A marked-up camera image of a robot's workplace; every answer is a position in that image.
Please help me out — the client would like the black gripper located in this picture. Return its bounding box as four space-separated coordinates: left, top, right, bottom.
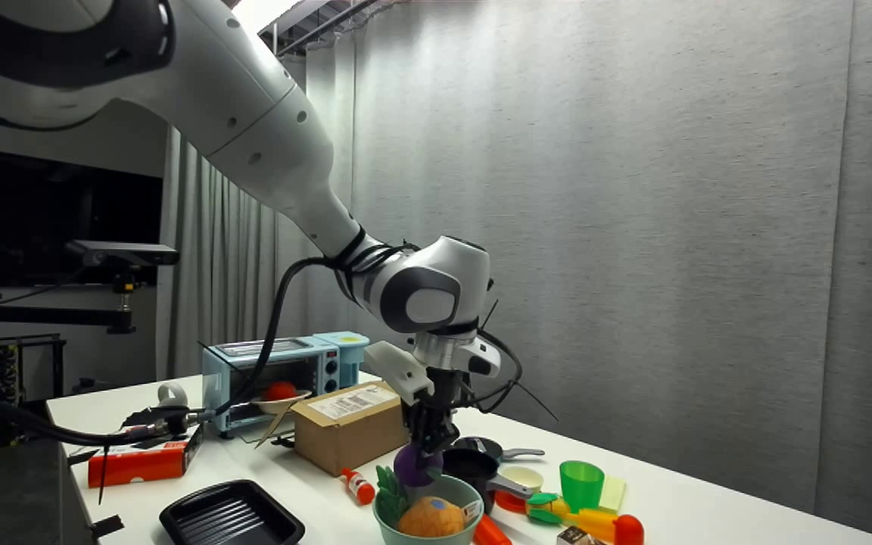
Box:
403 367 464 476

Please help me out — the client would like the purple plum plush toy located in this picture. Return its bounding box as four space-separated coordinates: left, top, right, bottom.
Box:
392 442 448 492

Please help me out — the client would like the green plush vegetable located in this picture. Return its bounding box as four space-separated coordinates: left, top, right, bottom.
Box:
373 464 469 539

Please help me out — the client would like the mint green bowl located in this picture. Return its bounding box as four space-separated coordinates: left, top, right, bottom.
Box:
373 470 489 545

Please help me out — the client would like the black toy pot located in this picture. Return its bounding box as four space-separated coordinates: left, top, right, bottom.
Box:
443 444 502 508

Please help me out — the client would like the cardboard box with label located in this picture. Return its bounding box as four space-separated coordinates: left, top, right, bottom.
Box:
290 377 419 479

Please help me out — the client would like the red and white glue stick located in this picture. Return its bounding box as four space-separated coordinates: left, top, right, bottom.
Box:
338 464 379 508

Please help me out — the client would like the small black frying pan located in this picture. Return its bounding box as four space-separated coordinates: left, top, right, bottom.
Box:
456 432 550 467

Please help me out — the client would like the small red toy piece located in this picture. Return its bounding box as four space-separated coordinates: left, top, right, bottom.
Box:
490 483 532 519

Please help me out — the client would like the small white cup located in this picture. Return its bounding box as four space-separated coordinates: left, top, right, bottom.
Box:
500 464 547 495

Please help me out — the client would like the orange carrot toy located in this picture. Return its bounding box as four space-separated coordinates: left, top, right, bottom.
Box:
473 515 515 545

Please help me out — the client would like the green toy vegetable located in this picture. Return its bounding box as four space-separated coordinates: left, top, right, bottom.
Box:
523 490 567 528

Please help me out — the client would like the light blue toy oven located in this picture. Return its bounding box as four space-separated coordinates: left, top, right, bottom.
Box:
201 329 373 437

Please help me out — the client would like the green plastic cup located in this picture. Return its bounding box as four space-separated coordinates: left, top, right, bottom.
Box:
558 458 608 515

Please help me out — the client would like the red round toy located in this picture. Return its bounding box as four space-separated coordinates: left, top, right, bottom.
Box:
261 377 304 405

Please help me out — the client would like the small printed toy box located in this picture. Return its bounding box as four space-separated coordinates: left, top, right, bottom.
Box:
554 523 599 545

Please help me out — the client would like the yellow toy bottle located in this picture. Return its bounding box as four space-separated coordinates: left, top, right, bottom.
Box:
569 505 620 545

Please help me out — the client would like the black grill tray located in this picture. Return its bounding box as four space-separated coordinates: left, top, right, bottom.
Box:
158 479 310 545

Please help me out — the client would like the small grey metal object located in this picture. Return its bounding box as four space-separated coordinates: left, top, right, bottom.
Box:
155 380 191 409

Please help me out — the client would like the black flat device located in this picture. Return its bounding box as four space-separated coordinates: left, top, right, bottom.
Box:
120 403 205 432

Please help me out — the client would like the red box with white label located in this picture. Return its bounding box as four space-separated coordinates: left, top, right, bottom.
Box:
84 421 202 490

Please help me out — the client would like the grey backdrop curtain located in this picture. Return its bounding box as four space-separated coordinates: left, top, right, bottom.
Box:
158 0 872 528

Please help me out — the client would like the black equipment rack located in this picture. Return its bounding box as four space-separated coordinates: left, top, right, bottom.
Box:
0 334 67 449

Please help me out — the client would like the black monitor screen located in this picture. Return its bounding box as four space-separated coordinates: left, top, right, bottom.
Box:
0 144 166 292

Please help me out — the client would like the ceiling light panel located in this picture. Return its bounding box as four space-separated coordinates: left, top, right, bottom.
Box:
229 0 304 30

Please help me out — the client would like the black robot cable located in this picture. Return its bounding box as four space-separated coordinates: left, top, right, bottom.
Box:
0 232 526 453

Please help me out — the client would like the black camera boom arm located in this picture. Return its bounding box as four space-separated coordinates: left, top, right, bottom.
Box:
0 288 141 341

